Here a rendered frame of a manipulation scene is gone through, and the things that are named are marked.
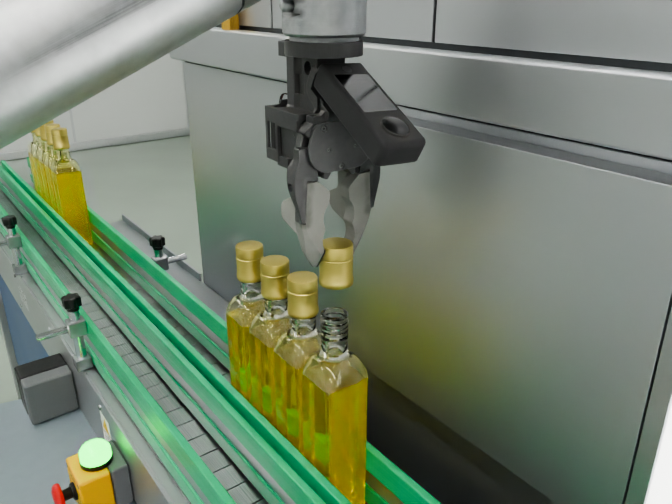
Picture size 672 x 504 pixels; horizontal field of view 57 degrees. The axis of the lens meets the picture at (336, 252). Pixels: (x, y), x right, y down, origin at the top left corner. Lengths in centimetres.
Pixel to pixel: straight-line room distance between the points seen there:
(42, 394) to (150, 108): 575
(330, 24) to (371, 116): 9
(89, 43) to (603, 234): 41
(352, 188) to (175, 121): 636
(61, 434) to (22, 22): 94
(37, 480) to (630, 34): 99
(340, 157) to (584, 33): 23
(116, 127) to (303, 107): 615
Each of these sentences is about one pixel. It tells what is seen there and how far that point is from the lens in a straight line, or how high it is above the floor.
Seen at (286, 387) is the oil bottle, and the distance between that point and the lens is 73.
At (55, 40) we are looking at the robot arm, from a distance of 33.
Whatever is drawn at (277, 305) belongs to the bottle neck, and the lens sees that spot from 74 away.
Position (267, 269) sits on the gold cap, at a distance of 72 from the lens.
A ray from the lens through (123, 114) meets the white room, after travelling 673.
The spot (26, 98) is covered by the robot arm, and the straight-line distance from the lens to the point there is 34.
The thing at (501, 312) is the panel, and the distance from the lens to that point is 64.
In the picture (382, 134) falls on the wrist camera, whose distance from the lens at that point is 50.
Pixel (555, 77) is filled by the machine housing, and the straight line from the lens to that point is 57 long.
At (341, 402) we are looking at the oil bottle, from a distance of 67.
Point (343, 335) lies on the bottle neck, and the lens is 65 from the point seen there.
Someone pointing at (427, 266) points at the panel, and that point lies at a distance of 70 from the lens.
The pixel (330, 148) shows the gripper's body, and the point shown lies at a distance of 57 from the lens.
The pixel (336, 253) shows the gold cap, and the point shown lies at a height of 122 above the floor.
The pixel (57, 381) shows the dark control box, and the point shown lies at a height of 83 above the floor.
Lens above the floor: 145
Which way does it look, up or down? 23 degrees down
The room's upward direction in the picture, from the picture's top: straight up
